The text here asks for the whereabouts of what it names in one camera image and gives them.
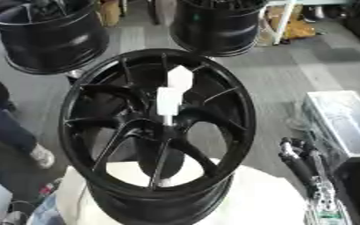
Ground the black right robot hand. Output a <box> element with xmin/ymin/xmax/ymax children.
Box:
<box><xmin>277</xmin><ymin>136</ymin><xmax>335</xmax><ymax>197</ymax></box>

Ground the black spoked wheel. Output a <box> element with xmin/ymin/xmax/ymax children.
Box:
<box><xmin>57</xmin><ymin>48</ymin><xmax>257</xmax><ymax>225</ymax></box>

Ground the black wheel rim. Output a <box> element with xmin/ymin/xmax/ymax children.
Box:
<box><xmin>0</xmin><ymin>0</ymin><xmax>112</xmax><ymax>76</ymax></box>
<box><xmin>169</xmin><ymin>0</ymin><xmax>270</xmax><ymax>58</ymax></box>

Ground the round white table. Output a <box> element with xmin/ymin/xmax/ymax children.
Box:
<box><xmin>54</xmin><ymin>157</ymin><xmax>313</xmax><ymax>225</ymax></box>

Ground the silver metal case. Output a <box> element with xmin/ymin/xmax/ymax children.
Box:
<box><xmin>301</xmin><ymin>90</ymin><xmax>360</xmax><ymax>163</ymax></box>

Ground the yellow bag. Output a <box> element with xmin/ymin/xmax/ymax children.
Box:
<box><xmin>267</xmin><ymin>4</ymin><xmax>319</xmax><ymax>40</ymax></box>

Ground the person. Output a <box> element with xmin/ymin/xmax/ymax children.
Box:
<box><xmin>0</xmin><ymin>51</ymin><xmax>57</xmax><ymax>170</ymax></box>

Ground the white table frame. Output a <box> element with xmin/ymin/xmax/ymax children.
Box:
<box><xmin>258</xmin><ymin>0</ymin><xmax>354</xmax><ymax>46</ymax></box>

